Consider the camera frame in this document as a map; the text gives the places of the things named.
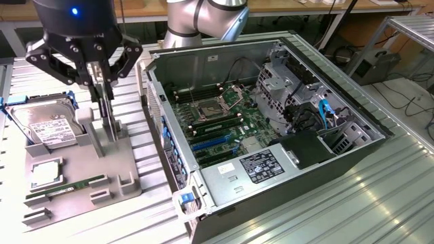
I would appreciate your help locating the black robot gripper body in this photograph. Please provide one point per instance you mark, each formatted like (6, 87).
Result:
(75, 28)

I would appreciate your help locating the thin graphics card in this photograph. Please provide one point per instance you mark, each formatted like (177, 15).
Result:
(109, 119)

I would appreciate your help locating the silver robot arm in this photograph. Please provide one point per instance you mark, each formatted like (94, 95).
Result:
(190, 23)

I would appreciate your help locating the blue disk caddy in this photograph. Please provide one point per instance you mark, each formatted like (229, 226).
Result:
(15, 100)

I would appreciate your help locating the black RAM slots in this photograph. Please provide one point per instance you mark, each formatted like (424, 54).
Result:
(198, 94)

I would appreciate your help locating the silver hard disk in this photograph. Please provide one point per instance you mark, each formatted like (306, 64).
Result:
(47, 124)

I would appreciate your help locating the CPU socket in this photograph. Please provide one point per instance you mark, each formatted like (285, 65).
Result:
(207, 109)

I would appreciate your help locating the metal socket cover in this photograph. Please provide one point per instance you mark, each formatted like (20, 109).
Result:
(233, 95)

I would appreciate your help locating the installed green RAM stick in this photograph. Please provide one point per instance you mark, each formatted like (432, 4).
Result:
(217, 125)

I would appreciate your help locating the blue card retainer clips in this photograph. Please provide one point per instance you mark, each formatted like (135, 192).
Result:
(174, 150)

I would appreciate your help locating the blue expansion slot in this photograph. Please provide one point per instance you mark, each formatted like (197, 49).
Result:
(209, 142)

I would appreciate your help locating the grey parts rack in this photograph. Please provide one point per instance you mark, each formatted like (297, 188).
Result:
(84, 162)

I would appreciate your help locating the silver disk bay cage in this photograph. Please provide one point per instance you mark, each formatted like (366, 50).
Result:
(274, 86)

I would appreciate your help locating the green motherboard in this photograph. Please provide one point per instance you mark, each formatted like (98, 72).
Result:
(243, 127)

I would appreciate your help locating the silver CPU chip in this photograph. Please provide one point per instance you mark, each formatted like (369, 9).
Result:
(46, 174)

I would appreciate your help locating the wooden desk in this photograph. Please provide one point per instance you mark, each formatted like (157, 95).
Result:
(291, 7)

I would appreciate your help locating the blue case latch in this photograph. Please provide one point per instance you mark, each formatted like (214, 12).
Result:
(186, 198)

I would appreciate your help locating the grey power supply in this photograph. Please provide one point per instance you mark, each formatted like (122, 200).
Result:
(251, 175)

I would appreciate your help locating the grey box on floor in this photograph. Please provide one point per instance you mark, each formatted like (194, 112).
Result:
(373, 67)

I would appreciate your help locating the open black PC case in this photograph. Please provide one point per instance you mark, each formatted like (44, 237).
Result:
(298, 193)

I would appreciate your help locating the black fan duct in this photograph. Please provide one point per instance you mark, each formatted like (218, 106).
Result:
(305, 150)

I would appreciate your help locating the metal frame table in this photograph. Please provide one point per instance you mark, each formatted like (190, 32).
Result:
(406, 28)

